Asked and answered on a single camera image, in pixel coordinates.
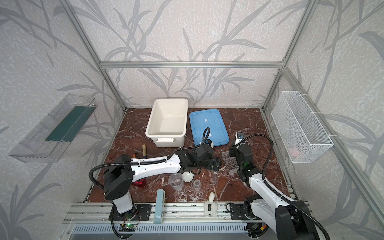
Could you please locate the clear test tube rack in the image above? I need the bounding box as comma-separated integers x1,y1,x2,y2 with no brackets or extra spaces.
222,151,239,175

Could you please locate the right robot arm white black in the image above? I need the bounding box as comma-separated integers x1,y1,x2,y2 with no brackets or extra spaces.
229,143,330,240

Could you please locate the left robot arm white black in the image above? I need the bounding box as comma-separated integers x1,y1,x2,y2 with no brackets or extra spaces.
89,143,222,221

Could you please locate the small white ceramic dish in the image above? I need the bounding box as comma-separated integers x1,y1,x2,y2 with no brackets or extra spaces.
182,172,194,183

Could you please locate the small clear plastic cup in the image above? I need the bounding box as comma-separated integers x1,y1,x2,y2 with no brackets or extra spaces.
193,180,202,192

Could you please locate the clear plastic measuring beaker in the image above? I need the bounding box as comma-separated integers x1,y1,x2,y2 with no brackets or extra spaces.
168,173,184,191

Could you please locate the white plastic storage bin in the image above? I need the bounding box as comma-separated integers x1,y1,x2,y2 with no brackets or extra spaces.
146,98,189,148

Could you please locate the blue plastic bin lid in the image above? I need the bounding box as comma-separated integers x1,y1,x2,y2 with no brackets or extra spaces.
189,109,230,147

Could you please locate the white plastic wash bottle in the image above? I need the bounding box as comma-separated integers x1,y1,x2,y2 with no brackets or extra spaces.
204,192,218,218

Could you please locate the pink object in basket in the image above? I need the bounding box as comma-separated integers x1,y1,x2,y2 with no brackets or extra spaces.
289,147,303,159

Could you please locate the red cylindrical tool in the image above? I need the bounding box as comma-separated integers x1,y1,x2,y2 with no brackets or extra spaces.
132,179,147,188

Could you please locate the light blue rectangular bar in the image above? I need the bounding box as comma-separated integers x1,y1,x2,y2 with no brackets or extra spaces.
154,189,165,225

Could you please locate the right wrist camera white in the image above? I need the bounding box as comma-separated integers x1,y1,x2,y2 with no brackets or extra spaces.
235,132,246,145

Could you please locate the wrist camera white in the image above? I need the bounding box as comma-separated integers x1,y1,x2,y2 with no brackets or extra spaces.
205,139,214,148
235,132,246,145

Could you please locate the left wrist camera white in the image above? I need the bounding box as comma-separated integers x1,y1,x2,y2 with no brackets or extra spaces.
205,139,214,148

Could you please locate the wooden handle brush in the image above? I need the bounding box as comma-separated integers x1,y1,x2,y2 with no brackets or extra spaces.
142,145,147,159

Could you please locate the white wire mesh basket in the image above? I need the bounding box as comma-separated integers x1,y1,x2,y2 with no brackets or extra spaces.
271,91,334,164

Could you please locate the clear wall shelf green liner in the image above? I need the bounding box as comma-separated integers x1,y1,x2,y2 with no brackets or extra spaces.
9,94,98,163

